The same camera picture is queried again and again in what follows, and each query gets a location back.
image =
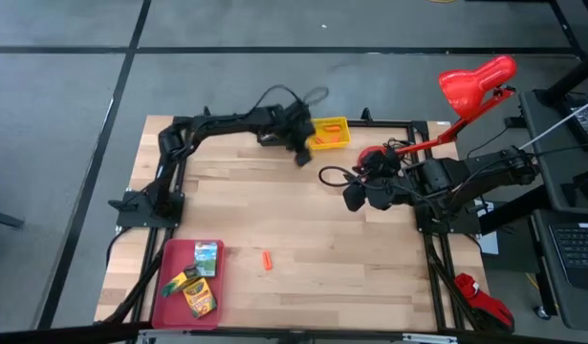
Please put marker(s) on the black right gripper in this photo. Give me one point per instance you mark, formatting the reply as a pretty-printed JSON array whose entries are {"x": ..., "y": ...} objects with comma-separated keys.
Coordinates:
[{"x": 406, "y": 191}]

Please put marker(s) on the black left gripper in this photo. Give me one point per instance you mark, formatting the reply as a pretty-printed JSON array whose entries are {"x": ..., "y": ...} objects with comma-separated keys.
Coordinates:
[{"x": 293, "y": 126}]

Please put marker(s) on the Crayola washable crayons box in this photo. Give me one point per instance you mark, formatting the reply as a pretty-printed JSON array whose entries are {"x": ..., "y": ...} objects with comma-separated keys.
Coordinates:
[{"x": 206, "y": 258}]

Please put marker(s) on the yellow orange Crayola crayon box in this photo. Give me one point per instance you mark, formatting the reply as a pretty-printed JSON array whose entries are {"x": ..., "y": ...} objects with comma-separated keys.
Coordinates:
[{"x": 200, "y": 298}]

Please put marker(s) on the yellow green crayon box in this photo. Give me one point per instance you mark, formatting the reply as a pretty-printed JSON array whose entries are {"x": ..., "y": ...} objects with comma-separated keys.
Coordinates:
[{"x": 176, "y": 285}]

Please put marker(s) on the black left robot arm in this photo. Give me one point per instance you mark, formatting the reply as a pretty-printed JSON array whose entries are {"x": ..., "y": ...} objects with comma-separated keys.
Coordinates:
[{"x": 217, "y": 125}]

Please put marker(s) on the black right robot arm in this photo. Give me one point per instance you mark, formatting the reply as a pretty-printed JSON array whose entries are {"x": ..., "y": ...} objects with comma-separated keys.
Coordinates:
[{"x": 489, "y": 167}]

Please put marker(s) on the black mesh basket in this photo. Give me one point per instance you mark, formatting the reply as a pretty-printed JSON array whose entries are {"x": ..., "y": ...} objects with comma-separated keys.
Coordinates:
[{"x": 267, "y": 140}]

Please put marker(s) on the yellow mesh basket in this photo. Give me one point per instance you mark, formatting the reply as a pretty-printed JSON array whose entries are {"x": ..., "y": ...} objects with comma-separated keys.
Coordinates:
[{"x": 345, "y": 134}]

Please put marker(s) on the white paper sheet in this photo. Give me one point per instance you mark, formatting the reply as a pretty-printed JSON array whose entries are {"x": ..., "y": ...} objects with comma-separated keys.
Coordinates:
[{"x": 490, "y": 244}]

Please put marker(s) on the red desk lamp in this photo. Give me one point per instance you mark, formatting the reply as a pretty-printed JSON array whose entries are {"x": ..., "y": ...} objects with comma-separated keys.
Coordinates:
[{"x": 470, "y": 86}]

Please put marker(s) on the black equipment cart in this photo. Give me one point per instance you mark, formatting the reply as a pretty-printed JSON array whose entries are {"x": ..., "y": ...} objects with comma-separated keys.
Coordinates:
[{"x": 556, "y": 191}]

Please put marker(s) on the silver metal rod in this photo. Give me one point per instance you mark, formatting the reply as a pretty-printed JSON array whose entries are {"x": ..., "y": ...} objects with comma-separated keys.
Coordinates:
[{"x": 561, "y": 122}]

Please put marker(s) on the cart caster wheel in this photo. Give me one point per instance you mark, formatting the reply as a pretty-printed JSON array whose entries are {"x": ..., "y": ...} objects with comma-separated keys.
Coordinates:
[{"x": 543, "y": 313}]

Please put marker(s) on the black laptop keyboard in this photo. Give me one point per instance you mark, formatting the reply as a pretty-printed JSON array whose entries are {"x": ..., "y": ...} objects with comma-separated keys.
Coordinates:
[{"x": 578, "y": 248}]

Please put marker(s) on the pink plastic tray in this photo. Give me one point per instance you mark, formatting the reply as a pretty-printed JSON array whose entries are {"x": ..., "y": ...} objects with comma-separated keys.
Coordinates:
[{"x": 176, "y": 310}]

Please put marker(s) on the grey metal furniture leg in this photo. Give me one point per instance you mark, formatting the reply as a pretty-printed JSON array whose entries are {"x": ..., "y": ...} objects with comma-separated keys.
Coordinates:
[{"x": 2, "y": 219}]

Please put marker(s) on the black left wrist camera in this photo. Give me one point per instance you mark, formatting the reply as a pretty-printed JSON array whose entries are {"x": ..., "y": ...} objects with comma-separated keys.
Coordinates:
[{"x": 303, "y": 157}]

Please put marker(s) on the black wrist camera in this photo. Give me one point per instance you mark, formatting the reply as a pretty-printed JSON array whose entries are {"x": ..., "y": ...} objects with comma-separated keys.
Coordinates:
[
  {"x": 378, "y": 162},
  {"x": 303, "y": 157}
]

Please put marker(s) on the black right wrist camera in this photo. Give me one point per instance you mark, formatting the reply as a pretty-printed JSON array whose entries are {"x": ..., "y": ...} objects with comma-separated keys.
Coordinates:
[{"x": 378, "y": 162}]

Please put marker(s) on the black aluminium table frame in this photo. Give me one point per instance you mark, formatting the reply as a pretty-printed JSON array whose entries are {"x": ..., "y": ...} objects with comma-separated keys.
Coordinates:
[{"x": 384, "y": 122}]

